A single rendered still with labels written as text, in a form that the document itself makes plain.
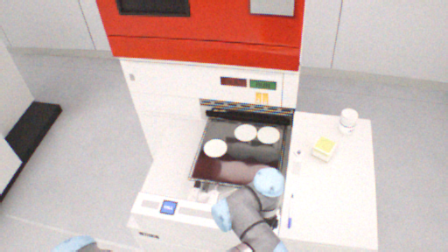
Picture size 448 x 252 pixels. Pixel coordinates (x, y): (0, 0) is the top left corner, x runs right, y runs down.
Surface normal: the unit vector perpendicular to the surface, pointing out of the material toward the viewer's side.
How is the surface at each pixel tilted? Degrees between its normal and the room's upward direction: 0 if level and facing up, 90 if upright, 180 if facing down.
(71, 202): 0
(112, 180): 0
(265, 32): 90
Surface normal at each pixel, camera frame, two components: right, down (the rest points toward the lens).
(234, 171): -0.06, -0.68
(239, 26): -0.21, 0.73
